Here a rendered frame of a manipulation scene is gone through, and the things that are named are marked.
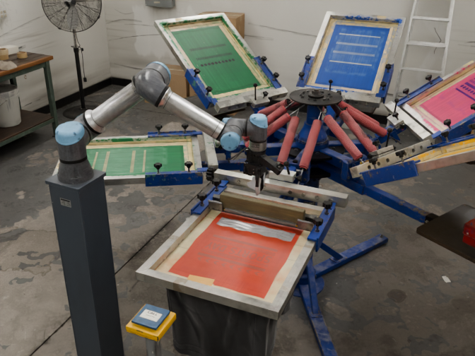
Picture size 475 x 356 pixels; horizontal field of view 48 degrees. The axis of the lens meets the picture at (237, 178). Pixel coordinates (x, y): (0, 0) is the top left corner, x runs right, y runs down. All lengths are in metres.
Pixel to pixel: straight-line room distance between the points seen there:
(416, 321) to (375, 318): 0.25
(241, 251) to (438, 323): 1.68
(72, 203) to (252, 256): 0.80
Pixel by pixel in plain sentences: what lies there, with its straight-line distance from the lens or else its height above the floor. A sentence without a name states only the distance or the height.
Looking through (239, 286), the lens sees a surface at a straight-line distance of 2.09.
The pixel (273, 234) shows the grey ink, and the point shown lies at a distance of 2.38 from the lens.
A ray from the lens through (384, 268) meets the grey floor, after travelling 3.95.
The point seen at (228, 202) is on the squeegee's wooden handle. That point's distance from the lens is 2.49.
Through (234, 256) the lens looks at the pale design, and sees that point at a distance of 2.25.
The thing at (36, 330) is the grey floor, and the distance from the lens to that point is 3.51.
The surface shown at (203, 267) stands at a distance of 2.19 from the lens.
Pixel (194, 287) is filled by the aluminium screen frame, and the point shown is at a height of 0.99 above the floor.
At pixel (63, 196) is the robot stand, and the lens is 2.41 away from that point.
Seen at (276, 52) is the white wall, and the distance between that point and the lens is 6.65.
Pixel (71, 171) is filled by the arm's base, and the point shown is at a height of 1.25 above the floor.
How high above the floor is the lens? 2.25
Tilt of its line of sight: 27 degrees down
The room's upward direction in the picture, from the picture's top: 1 degrees clockwise
